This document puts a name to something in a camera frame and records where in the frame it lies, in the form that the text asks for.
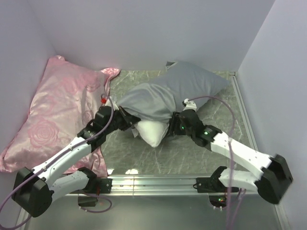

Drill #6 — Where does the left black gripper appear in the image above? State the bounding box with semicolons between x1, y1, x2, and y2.
105;105;141;135

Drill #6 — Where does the white pillow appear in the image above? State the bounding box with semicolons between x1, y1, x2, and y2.
132;120;169;148

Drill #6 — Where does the grey satin pillowcase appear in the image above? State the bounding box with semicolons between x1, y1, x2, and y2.
118;61;230;123

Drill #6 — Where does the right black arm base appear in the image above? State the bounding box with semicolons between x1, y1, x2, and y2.
195;166;240;209

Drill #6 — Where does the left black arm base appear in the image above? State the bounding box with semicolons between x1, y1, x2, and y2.
78;178;112;210

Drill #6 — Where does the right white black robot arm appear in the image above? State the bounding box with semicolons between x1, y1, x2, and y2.
168;109;293;204

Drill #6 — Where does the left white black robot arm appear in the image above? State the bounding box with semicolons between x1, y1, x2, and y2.
10;106;140;218

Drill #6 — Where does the pink satin rose pillow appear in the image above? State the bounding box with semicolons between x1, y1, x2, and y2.
0;56;120;173

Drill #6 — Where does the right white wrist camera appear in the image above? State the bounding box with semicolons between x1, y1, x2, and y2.
182;99;197;112

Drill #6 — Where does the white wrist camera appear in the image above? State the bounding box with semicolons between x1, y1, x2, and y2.
101;95;119;110
182;99;197;112

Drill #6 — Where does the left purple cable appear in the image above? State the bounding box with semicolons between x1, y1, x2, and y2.
0;95;113;230

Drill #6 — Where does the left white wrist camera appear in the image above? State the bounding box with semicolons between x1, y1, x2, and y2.
101;95;119;110

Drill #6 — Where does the aluminium mounting rail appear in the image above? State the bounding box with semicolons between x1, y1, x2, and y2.
14;174;280;230

